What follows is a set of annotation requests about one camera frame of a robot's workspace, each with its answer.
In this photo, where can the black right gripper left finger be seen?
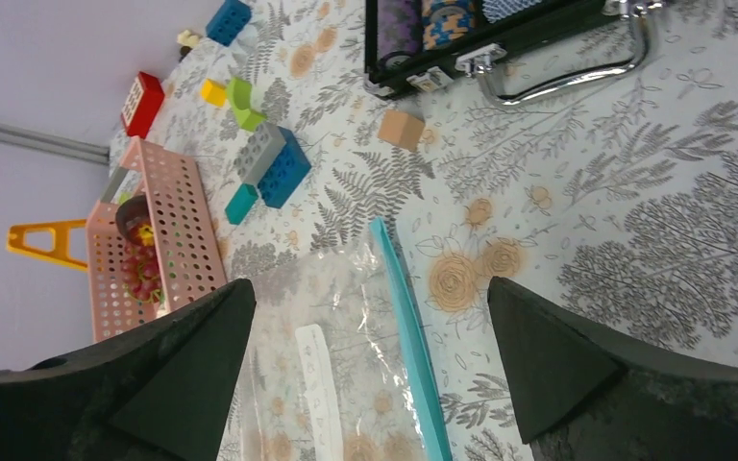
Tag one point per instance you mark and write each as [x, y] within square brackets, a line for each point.
[160, 391]

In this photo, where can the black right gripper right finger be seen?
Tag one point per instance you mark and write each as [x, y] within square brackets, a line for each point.
[584, 391]

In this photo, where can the red grape bunch toy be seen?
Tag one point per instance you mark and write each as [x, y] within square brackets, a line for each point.
[141, 274]

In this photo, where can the clear zip top bag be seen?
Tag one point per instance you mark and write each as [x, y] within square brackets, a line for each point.
[336, 366]

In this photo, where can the dark mangosteen toy fruit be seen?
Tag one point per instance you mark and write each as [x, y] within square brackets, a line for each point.
[133, 221]

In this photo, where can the pink perforated plastic basket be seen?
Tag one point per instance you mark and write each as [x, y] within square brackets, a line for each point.
[187, 255]

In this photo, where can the teal small block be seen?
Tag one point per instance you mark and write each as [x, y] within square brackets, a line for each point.
[241, 203]

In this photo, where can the blue building brick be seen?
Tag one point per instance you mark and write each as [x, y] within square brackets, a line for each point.
[285, 173]

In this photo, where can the grey building brick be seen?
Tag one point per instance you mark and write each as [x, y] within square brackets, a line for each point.
[262, 147]

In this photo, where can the red window block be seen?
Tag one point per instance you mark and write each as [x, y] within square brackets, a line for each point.
[142, 105]

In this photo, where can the small yellow block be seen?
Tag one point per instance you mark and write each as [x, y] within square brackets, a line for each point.
[213, 93]

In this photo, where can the green curved block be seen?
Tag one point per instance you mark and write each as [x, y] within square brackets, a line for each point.
[238, 93]

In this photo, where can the small wooden cube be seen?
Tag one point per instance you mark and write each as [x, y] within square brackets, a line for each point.
[401, 129]

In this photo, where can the small cream toy figure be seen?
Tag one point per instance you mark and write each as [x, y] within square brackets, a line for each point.
[187, 40]

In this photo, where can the blue brick far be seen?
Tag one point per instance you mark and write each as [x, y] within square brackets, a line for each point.
[228, 22]

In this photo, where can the black poker chip case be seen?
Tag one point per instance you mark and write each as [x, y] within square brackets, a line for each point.
[412, 46]

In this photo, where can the yellow toy frame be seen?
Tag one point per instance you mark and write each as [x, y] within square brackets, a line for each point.
[47, 241]

